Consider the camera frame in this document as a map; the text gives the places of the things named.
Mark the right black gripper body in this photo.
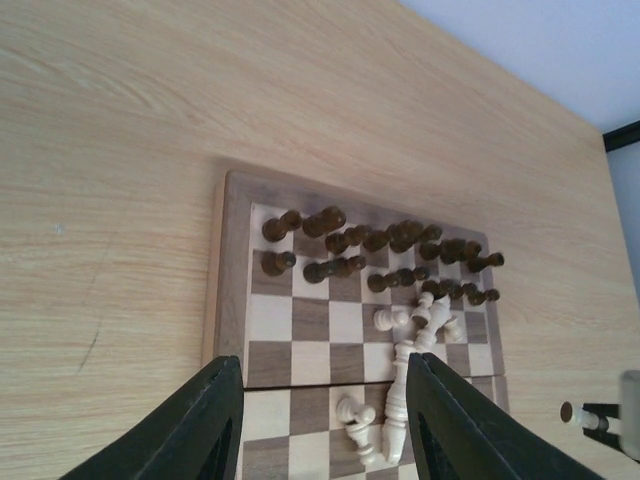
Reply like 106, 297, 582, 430
559, 370, 639, 460

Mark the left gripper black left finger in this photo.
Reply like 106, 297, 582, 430
63, 356, 244, 479

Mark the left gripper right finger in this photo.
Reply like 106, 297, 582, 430
406, 353, 600, 480

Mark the wooden chess board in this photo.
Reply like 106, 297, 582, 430
200, 169, 511, 480

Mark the pile of white pieces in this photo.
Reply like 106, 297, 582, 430
336, 292, 462, 466

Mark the row of dark pieces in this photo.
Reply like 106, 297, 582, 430
250, 204, 493, 310

